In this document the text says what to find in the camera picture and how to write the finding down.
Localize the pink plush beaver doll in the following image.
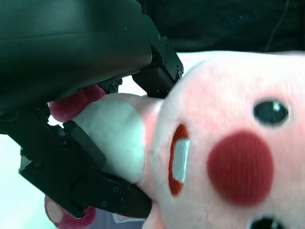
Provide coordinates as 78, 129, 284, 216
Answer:
44, 50, 305, 229

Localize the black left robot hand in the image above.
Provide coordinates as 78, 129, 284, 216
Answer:
0, 0, 184, 219

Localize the black backdrop curtain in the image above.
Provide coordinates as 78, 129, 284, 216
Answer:
138, 0, 305, 53

